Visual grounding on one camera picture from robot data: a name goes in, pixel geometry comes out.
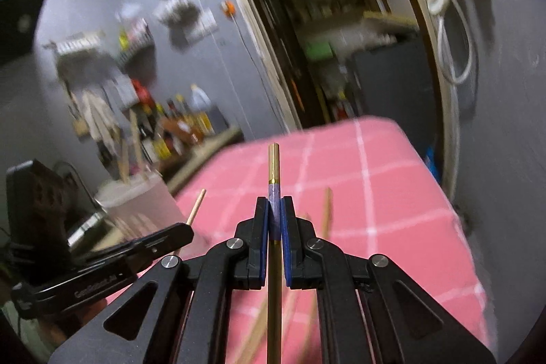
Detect pale wooden chopstick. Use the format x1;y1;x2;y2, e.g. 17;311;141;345
117;140;130;184

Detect white perforated utensil holder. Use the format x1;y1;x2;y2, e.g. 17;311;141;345
95;172;184;239

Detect pink checked tablecloth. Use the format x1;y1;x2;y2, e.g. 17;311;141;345
171;118;490;343

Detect beige hanging towel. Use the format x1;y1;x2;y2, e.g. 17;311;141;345
82;90;118;145

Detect large vinegar jug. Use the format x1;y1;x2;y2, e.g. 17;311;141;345
190;84;229;136

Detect red plastic bag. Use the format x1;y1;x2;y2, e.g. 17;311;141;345
131;78;155;107

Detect dark grey cabinet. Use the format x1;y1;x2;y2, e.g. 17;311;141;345
348;38;437;157

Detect green box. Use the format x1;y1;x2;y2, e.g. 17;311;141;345
304;42;334;62

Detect snack packets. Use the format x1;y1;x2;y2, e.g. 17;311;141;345
118;17;151;51

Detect black range hood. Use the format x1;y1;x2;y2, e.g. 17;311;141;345
0;0;44;64

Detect yellow edged cushion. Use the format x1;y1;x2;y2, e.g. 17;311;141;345
363;11;419;34

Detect white plastic bag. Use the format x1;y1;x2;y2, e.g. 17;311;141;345
153;0;200;28

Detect grey wall box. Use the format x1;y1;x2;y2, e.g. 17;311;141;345
105;74;140;111

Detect white wall basket shelf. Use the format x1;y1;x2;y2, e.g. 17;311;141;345
42;30;104;56

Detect grey wall rack shelf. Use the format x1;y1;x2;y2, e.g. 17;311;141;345
116;35;155;67

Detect white wall switch plate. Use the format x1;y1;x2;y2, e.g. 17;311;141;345
184;9;217;43

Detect orange wall hook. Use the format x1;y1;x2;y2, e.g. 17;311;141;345
221;0;236;19

